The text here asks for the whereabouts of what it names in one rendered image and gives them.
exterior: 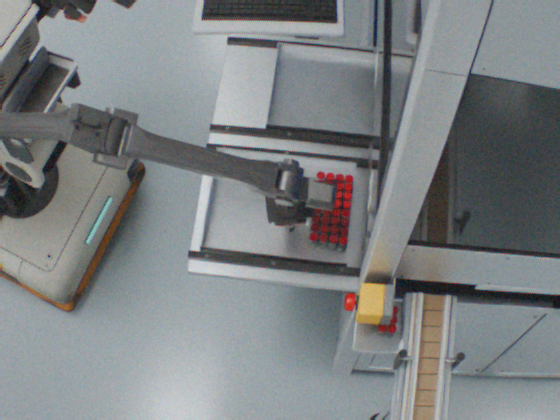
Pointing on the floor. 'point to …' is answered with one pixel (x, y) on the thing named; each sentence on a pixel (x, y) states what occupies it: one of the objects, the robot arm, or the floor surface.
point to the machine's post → (418, 142)
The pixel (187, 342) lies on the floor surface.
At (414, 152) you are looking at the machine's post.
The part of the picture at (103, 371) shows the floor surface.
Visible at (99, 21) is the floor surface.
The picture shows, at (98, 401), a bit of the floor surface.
